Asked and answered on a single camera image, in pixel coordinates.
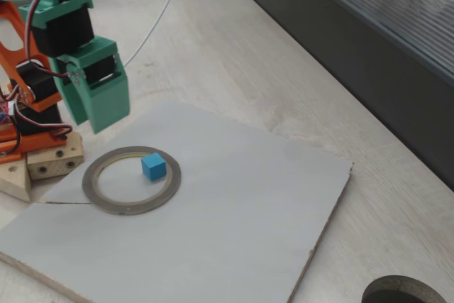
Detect blue cube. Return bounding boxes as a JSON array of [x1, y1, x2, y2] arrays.
[[140, 152, 167, 182]]

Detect wooden arm mounting base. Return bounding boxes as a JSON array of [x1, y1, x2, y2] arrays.
[[0, 131, 85, 203]]

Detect white laminated board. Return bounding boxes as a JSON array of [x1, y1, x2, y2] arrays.
[[0, 100, 355, 303]]

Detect grey ribbed desk partition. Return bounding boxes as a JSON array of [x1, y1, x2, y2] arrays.
[[216, 0, 454, 192]]

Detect grey tape ring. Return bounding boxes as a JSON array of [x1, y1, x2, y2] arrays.
[[82, 145, 182, 216]]

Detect white usb cable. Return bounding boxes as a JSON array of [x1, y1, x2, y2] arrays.
[[123, 0, 188, 67]]

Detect round desk cable hole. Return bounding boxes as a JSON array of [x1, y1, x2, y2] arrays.
[[360, 275, 448, 303]]

